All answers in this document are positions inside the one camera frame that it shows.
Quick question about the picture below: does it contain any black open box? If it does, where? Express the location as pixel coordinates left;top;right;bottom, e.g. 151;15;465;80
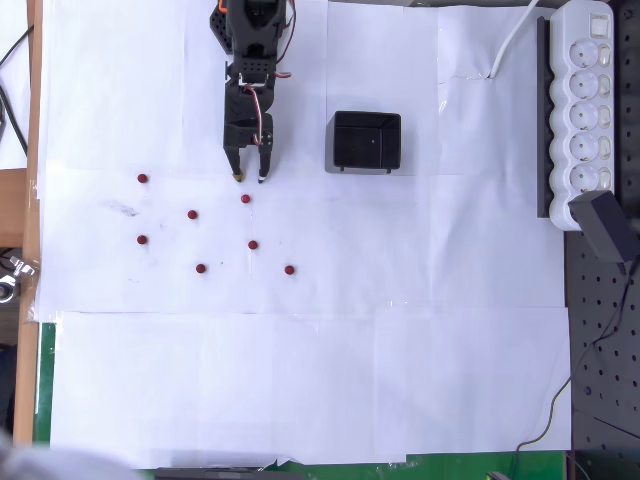
324;110;403;175

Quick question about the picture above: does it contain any thin black adapter cable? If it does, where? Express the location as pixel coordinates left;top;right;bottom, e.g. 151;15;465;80
509;259;637;480

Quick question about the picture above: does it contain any white paper table cover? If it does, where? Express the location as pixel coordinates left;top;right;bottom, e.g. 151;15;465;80
32;0;574;470

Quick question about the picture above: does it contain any white power strip cable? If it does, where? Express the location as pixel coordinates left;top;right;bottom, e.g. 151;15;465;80
488;0;541;80

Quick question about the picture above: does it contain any white power strip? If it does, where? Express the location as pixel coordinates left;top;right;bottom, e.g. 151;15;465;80
548;0;615;232

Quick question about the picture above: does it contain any metal clamp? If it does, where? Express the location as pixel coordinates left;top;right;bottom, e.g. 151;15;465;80
0;254;39;301

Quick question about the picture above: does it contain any black pegboard panel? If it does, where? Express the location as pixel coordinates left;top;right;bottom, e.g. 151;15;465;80
563;0;640;480

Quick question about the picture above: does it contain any green cutting mat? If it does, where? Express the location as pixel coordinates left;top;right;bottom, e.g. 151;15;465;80
33;322;571;480

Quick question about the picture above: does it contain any black power adapter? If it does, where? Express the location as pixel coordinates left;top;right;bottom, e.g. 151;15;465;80
568;190;635;265

